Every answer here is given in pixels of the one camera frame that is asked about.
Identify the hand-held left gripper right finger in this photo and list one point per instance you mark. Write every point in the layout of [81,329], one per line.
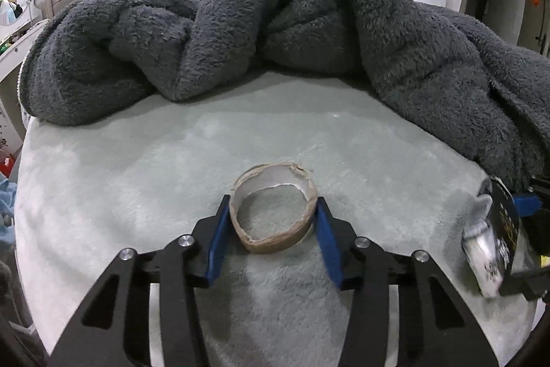
[328,242]

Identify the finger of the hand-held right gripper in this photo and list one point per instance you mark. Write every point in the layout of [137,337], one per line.
[526,283]
[527,205]

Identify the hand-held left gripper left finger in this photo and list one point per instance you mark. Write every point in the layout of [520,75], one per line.
[217,238]

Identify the brown cardboard tape roll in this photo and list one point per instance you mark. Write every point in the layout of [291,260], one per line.
[275,242]

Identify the silver foil packet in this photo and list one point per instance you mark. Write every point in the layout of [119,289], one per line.
[485,246]

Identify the pale green bed sheet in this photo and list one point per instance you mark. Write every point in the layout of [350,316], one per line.
[172,178]

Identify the dark grey fleece blanket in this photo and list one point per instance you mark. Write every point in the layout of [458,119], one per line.
[258,27]

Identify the light blue hanging garment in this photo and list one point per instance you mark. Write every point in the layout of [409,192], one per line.
[6,195]

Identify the small red item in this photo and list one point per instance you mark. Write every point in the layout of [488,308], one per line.
[5,168]

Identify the white dressing table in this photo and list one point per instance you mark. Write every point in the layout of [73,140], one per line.
[17,49]

